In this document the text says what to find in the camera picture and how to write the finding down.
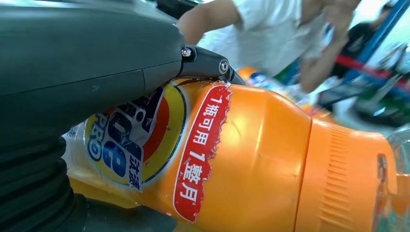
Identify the blue pole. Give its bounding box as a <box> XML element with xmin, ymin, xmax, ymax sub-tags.
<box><xmin>341</xmin><ymin>0</ymin><xmax>410</xmax><ymax>84</ymax></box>

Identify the red strap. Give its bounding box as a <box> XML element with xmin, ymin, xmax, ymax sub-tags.
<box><xmin>335</xmin><ymin>54</ymin><xmax>410</xmax><ymax>87</ymax></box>

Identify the seated person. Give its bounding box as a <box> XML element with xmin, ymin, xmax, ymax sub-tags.
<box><xmin>177</xmin><ymin>0</ymin><xmax>364</xmax><ymax>93</ymax></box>

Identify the orange detergent bottle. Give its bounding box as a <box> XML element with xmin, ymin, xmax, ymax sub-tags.
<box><xmin>62</xmin><ymin>78</ymin><xmax>410</xmax><ymax>232</ymax></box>
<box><xmin>237</xmin><ymin>65</ymin><xmax>321</xmax><ymax>113</ymax></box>

